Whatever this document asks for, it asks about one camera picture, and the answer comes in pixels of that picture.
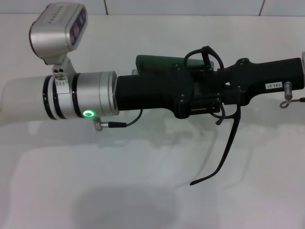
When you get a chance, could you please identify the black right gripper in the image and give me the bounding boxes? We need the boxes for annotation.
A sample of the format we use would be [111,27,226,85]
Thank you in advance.
[217,57,305,106]

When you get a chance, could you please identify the silver plug with thin cable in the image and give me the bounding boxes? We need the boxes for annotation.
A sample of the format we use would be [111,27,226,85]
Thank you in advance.
[280,81,305,108]

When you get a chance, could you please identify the black thin-framed glasses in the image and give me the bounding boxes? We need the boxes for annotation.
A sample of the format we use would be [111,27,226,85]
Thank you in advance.
[184,46,243,186]

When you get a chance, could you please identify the green glasses case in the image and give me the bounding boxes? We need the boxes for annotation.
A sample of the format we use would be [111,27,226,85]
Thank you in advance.
[135,54,215,96]

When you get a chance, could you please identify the black cable with angled plug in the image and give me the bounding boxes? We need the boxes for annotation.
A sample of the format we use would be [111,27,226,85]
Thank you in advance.
[92,108,143,131]

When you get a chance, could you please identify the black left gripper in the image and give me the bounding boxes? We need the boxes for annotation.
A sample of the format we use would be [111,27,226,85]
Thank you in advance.
[115,62,223,119]

